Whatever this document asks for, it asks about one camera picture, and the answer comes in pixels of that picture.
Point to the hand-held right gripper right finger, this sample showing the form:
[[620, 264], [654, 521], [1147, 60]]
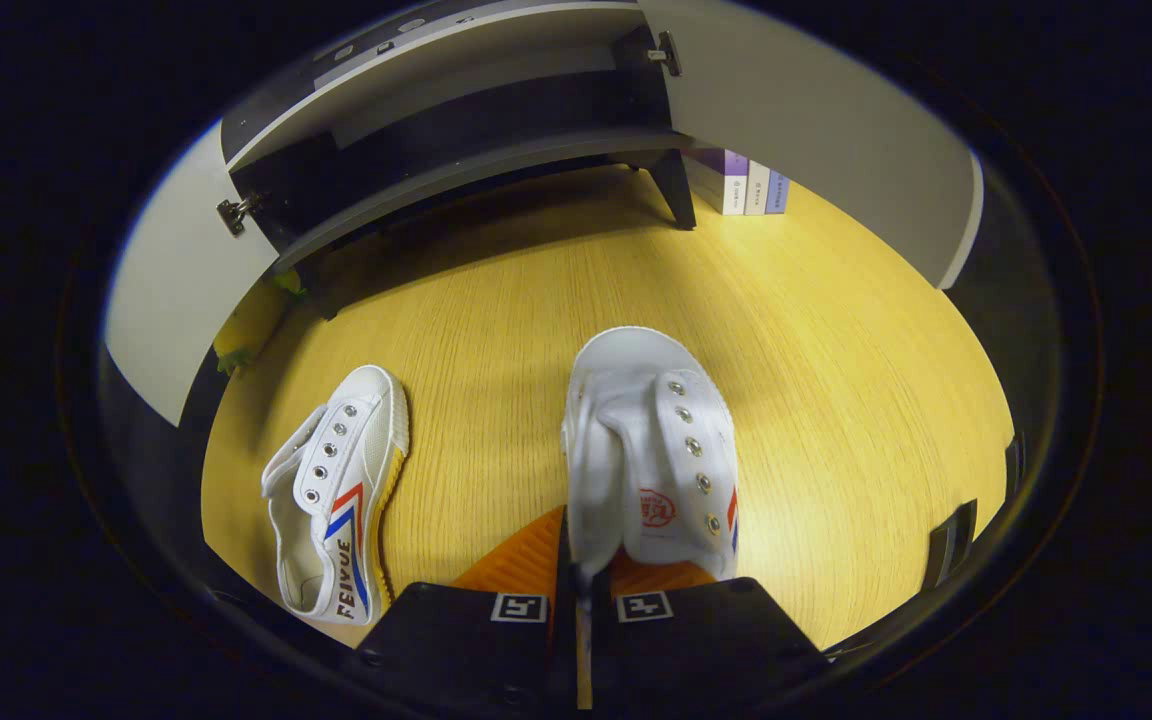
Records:
[[706, 650]]

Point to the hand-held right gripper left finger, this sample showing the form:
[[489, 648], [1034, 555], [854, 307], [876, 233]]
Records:
[[456, 650]]

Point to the white canvas shoe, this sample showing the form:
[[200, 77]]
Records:
[[636, 430], [346, 480]]

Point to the light grey cabinet door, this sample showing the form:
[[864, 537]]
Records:
[[816, 120], [176, 290]]

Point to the grey shoe cabinet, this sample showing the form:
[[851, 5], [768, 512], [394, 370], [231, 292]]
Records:
[[486, 120]]

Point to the yellow plush toy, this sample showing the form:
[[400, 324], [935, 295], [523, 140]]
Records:
[[251, 325]]

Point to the black backdrop cloth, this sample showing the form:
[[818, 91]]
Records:
[[1021, 350]]

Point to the white book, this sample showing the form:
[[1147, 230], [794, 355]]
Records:
[[757, 190]]

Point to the lilac book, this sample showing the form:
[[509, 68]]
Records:
[[777, 192]]

